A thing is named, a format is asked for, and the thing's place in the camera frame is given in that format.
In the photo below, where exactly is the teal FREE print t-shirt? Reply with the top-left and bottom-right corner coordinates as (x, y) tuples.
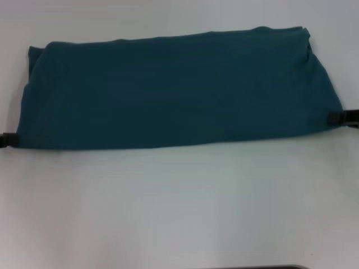
(16, 25), (345, 151)

